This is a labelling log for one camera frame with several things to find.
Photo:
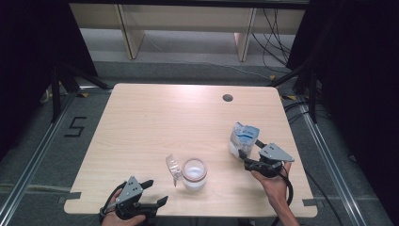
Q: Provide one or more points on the beige wooden desk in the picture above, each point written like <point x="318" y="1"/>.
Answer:
<point x="188" y="19"/>

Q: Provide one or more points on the white and blue salt bag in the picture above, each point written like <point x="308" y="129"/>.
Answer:
<point x="243" y="138"/>

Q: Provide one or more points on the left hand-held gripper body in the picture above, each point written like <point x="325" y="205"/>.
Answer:
<point x="130" y="191"/>

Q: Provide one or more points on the person's left hand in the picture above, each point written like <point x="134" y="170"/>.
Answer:
<point x="120" y="221"/>

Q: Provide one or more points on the black metal stand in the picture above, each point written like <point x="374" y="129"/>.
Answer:
<point x="312" y="94"/>
<point x="56" y="94"/>

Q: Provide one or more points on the yellow and black tape piece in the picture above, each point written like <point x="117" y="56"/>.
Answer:
<point x="289" y="97"/>
<point x="272" y="77"/>
<point x="84" y="94"/>

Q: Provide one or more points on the aluminium floor rail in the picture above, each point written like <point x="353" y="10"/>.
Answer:
<point x="332" y="163"/>
<point x="37" y="150"/>

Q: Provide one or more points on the person's right hand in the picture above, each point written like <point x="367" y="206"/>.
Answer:
<point x="277" y="188"/>

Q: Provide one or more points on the white salt heap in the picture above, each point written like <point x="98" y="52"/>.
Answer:
<point x="194" y="173"/>

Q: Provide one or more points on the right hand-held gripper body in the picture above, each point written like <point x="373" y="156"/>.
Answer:
<point x="276" y="153"/>

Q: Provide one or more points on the grey tape piece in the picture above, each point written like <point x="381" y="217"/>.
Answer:
<point x="310" y="202"/>
<point x="73" y="196"/>

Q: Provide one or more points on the long grey floor tape strip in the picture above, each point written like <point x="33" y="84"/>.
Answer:
<point x="31" y="188"/>

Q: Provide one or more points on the black curtain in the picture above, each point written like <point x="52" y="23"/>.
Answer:
<point x="31" y="62"/>
<point x="360" y="78"/>

